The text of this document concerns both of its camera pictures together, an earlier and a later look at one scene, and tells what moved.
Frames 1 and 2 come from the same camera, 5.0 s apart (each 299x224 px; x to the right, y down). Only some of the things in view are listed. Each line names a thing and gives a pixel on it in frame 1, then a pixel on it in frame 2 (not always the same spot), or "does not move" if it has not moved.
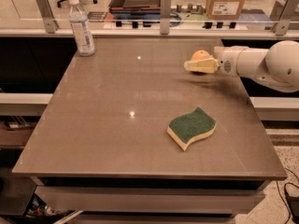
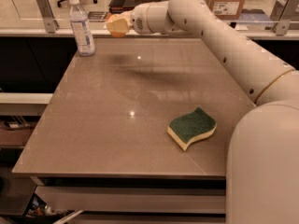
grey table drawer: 146,200 does not move
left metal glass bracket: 49,21 does not move
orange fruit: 200,54 to 118,35
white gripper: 226,61 to 138,20
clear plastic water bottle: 80,26 does not move
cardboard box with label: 225,2 does not move
